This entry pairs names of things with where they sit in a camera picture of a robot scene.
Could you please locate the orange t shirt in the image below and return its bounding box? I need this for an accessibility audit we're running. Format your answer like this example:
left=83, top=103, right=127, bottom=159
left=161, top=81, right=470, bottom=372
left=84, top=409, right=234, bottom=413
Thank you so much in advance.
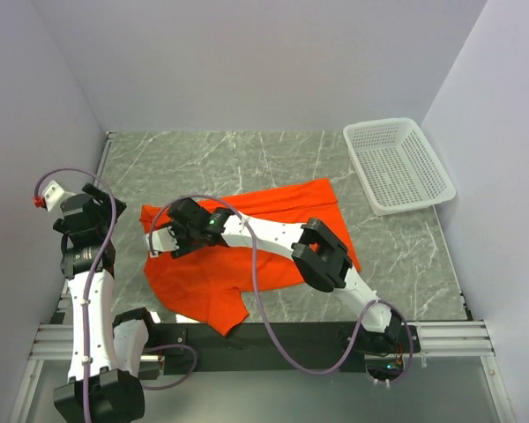
left=144, top=178, right=360, bottom=336

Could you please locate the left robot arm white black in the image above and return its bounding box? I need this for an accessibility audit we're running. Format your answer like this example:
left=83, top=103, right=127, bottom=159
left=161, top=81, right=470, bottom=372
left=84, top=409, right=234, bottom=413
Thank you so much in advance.
left=43, top=181, right=153, bottom=422

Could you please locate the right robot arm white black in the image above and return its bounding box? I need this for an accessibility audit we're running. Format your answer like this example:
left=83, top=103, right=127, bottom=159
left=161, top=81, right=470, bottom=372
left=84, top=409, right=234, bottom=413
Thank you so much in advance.
left=148, top=197, right=402, bottom=350

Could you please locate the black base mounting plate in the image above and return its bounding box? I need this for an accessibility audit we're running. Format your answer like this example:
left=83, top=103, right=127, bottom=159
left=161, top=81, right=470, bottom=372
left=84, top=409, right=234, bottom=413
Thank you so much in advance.
left=147, top=321, right=421, bottom=375

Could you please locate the white plastic mesh basket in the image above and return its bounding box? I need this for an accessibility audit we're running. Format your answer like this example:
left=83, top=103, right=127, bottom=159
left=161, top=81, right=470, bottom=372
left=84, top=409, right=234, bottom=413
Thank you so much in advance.
left=343, top=117, right=457, bottom=216

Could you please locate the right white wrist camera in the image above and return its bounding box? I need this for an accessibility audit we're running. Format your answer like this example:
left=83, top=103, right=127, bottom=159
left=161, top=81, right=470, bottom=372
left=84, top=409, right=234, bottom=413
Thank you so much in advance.
left=143, top=226, right=178, bottom=258

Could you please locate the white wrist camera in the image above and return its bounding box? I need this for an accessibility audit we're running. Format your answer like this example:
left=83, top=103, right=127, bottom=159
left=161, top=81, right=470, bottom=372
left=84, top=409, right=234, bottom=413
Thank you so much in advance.
left=33, top=180, right=74, bottom=213
left=143, top=226, right=178, bottom=258

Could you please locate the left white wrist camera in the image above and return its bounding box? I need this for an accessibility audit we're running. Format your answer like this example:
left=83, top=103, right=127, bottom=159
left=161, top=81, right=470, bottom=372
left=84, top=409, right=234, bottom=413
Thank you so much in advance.
left=33, top=180, right=74, bottom=213

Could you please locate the aluminium rail frame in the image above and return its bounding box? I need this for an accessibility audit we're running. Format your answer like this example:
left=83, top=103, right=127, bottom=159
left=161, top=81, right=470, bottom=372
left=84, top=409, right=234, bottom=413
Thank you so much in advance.
left=28, top=131, right=497, bottom=362

